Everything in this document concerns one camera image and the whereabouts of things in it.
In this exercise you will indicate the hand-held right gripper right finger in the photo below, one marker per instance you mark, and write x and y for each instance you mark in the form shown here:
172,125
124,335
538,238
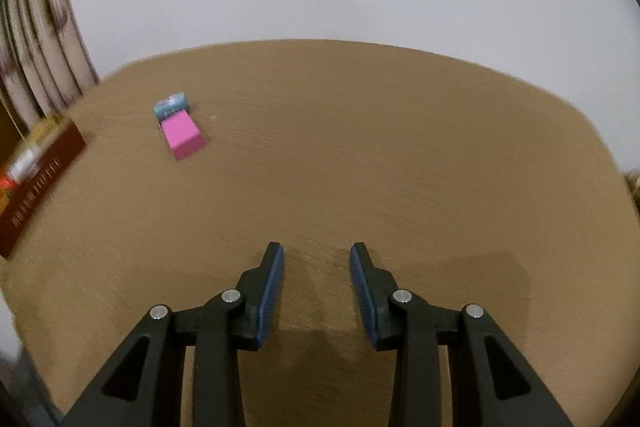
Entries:
364,302

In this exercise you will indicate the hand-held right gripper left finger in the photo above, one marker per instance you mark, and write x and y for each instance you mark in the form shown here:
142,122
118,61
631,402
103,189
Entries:
267,302

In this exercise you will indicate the dark red gold tin box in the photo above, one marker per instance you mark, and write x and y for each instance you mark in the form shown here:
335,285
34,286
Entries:
45,187

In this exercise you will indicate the pink box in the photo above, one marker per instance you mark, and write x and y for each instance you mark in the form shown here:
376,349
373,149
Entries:
181,134

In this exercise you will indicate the small blue oval tin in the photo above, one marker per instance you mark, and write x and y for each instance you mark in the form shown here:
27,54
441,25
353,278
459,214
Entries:
171,104

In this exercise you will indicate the patterned beige curtain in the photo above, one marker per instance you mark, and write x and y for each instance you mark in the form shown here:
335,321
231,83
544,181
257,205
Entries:
45,32

